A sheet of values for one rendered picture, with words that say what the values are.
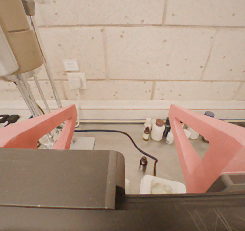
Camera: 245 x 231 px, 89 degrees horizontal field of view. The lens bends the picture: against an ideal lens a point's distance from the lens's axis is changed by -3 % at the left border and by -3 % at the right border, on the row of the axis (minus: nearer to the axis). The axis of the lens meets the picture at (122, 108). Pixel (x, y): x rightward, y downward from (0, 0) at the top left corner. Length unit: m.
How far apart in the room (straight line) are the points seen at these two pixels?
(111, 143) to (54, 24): 0.54
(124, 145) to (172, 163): 0.21
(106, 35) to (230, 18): 0.47
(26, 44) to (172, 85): 0.58
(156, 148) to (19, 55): 0.56
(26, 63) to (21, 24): 0.07
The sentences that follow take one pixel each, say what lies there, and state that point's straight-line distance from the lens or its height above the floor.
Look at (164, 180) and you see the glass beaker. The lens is 0.38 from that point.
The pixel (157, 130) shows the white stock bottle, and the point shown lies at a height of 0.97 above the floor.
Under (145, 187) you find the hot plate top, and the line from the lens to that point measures 0.43.
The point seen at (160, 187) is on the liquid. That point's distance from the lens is 0.39.
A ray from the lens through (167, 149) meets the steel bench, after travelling 0.63.
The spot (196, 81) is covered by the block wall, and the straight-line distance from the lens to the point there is 0.73.
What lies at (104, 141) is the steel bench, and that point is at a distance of 0.63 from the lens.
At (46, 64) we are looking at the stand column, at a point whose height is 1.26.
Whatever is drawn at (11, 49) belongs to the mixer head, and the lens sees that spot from 0.31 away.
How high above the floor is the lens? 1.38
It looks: 36 degrees down
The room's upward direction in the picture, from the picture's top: straight up
